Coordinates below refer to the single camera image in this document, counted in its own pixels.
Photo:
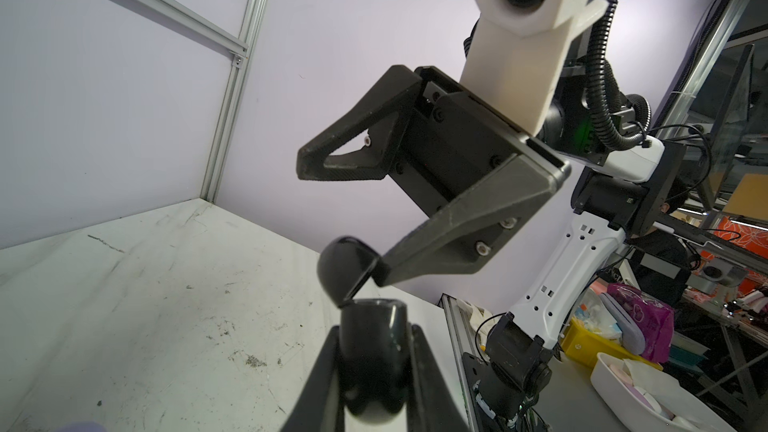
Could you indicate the pink purple plastic bag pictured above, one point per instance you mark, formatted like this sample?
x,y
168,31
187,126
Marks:
x,y
646,324

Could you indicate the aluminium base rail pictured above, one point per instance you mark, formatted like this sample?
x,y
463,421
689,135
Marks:
x,y
467,327

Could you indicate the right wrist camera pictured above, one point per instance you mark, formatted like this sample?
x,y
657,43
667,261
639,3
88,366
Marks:
x,y
517,53

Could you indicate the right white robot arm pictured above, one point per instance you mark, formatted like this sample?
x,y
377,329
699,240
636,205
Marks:
x,y
627,175

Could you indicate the yellow storage bin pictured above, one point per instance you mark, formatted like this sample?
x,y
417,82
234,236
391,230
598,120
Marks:
x,y
582,346

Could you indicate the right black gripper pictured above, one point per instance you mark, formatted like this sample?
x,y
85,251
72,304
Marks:
x,y
480,176

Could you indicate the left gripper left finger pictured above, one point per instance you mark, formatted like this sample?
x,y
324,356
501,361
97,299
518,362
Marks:
x,y
320,406

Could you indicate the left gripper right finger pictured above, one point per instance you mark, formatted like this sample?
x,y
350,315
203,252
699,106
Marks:
x,y
430,406

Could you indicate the white plastic tray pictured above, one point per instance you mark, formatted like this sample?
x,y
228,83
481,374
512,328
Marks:
x,y
644,398

